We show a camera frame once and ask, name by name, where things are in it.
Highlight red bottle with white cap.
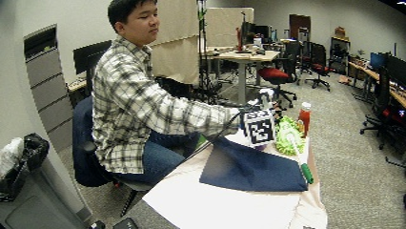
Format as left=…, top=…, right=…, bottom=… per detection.
left=297, top=101, right=313, bottom=138

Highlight white marker cube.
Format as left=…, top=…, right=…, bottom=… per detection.
left=239, top=109, right=278, bottom=148

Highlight green toy lettuce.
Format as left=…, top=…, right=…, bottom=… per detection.
left=274, top=115, right=308, bottom=157

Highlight red office chair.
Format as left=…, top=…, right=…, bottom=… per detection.
left=257, top=41, right=302, bottom=109

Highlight black chair with red seat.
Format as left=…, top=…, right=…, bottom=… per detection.
left=304, top=42, right=334, bottom=93

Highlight wooden standing desk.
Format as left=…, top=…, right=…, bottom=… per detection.
left=205, top=49, right=282, bottom=107

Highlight navy blue cloth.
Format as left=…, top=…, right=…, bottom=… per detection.
left=199, top=136, right=310, bottom=193

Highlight black shelf unit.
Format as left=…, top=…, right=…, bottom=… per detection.
left=328, top=35, right=352, bottom=76

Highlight black office chair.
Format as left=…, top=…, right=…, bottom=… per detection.
left=360, top=66, right=406, bottom=151

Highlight long wooden desk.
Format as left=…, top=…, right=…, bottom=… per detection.
left=346, top=59, right=406, bottom=110

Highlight black desk monitors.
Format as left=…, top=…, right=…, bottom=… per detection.
left=240, top=21, right=273, bottom=46

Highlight black tripod stand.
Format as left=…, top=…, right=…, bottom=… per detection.
left=195, top=0, right=224, bottom=104

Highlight brown door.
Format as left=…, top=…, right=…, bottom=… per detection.
left=288, top=13, right=312, bottom=41

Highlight blue lit monitor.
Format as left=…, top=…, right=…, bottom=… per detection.
left=369, top=52, right=389, bottom=72

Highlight small beige partition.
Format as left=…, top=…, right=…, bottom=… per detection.
left=204, top=7, right=256, bottom=50

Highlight large black monitor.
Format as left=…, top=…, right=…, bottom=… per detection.
left=385, top=53, right=406, bottom=88

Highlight large beige partition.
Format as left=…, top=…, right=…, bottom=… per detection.
left=149, top=0, right=204, bottom=86

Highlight beige tablecloth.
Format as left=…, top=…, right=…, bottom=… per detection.
left=143, top=132, right=330, bottom=229

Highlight the person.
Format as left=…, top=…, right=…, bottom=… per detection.
left=91, top=0, right=244, bottom=186

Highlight blue office chair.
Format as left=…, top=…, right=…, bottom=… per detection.
left=71, top=94, right=159, bottom=218

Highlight grey drawer cabinet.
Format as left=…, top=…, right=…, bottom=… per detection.
left=23, top=23, right=76, bottom=152

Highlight small black floor object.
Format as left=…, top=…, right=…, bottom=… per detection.
left=88, top=219, right=108, bottom=229

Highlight black trash bag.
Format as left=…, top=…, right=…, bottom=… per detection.
left=0, top=133, right=52, bottom=203

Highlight grey trash bin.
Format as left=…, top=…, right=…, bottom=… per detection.
left=0, top=156, right=95, bottom=229

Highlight white plastic bag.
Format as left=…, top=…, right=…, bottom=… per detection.
left=0, top=136, right=26, bottom=179

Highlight black glove cable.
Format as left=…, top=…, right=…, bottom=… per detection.
left=183, top=111, right=249, bottom=159

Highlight white tool with green handle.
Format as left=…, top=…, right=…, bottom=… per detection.
left=286, top=133, right=316, bottom=185

